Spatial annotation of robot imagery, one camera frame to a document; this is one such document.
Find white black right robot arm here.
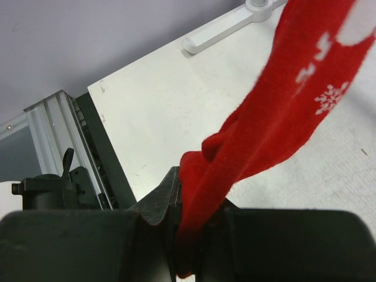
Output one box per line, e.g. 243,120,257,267
1,148,375,281

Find red santa sock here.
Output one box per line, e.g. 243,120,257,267
176,1,375,278

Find white drying rack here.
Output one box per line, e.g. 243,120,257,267
182,0,287,55

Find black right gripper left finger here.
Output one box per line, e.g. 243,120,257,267
1,167,180,281

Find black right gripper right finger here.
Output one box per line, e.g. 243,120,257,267
196,201,375,281

